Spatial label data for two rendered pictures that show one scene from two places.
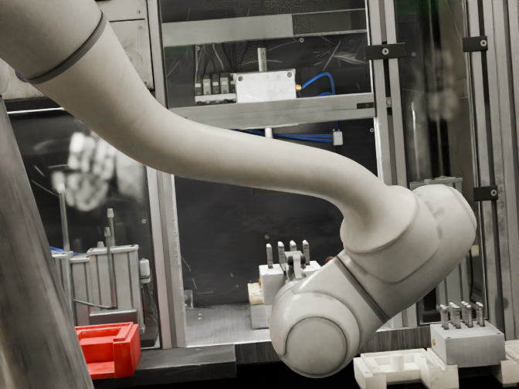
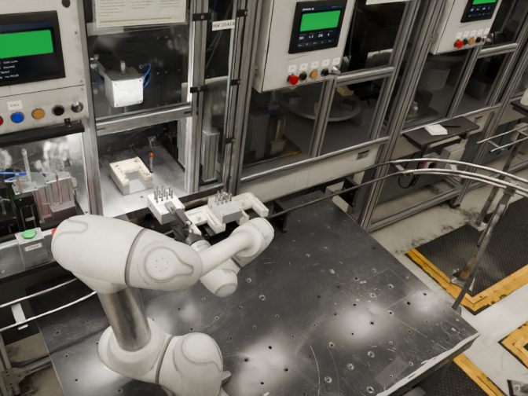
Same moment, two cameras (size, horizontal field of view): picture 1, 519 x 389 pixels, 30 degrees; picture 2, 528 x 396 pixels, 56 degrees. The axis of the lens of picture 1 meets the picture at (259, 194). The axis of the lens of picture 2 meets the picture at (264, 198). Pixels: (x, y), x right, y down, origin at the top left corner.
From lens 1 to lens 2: 115 cm
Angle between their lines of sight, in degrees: 49
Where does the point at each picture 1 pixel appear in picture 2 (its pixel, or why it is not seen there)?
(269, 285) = (163, 218)
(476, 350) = (232, 217)
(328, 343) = (231, 289)
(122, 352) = not seen: hidden behind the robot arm
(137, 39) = (80, 95)
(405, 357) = (198, 211)
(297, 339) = (221, 291)
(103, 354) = not seen: hidden behind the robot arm
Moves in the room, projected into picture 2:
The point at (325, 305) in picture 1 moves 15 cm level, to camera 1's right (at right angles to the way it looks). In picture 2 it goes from (229, 277) to (269, 262)
